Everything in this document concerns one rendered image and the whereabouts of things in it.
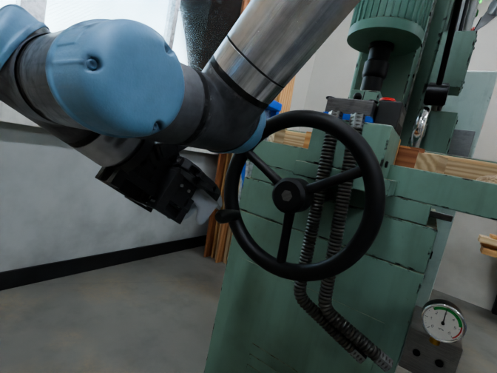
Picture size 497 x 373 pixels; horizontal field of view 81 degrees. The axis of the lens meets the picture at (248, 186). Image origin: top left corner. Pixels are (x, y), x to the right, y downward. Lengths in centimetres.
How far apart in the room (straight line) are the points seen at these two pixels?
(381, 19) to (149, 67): 66
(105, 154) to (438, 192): 55
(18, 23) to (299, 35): 22
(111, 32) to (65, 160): 152
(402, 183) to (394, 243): 12
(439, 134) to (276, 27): 75
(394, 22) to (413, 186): 38
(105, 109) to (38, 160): 147
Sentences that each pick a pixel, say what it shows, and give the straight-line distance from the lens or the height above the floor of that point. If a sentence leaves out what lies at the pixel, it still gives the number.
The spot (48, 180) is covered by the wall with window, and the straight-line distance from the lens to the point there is 170.
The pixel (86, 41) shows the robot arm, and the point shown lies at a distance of 21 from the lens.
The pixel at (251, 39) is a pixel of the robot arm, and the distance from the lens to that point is 28.
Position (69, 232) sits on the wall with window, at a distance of 182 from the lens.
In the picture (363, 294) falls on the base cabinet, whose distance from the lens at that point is 68.
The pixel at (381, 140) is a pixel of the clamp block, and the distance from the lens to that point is 55.
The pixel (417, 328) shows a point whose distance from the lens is 66.
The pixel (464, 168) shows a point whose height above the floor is 93.
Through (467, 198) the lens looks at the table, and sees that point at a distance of 64.
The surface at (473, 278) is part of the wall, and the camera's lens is 315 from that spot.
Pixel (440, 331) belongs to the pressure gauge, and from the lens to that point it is 62.
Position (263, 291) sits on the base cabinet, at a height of 53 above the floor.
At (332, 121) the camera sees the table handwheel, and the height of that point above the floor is 94.
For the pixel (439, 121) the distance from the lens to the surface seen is 97.
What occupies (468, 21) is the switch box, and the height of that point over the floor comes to 137.
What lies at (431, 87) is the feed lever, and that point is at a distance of 95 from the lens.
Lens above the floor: 87
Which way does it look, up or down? 7 degrees down
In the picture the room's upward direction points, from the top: 12 degrees clockwise
